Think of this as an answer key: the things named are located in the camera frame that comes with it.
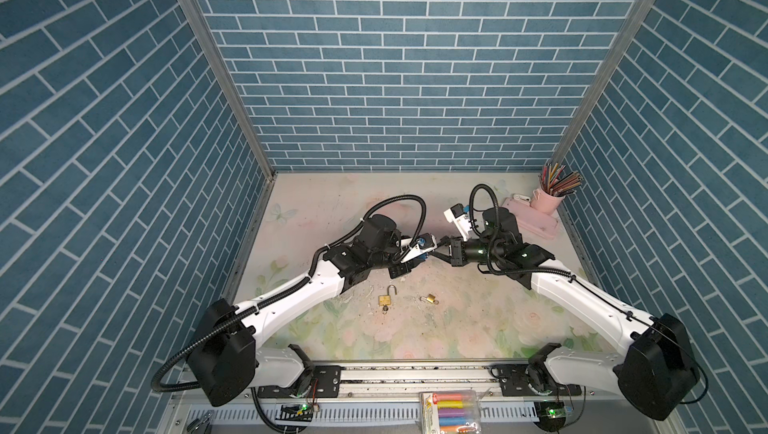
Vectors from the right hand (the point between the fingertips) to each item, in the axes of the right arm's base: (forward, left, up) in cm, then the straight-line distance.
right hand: (426, 250), depth 75 cm
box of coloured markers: (-31, -7, -20) cm, 38 cm away
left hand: (+1, +1, -2) cm, 3 cm away
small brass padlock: (-4, -2, -21) cm, 21 cm away
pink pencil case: (+29, -39, -21) cm, 53 cm away
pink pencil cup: (+32, -43, -16) cm, 56 cm away
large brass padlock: (-5, +11, -21) cm, 25 cm away
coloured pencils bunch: (+38, -45, -10) cm, 60 cm away
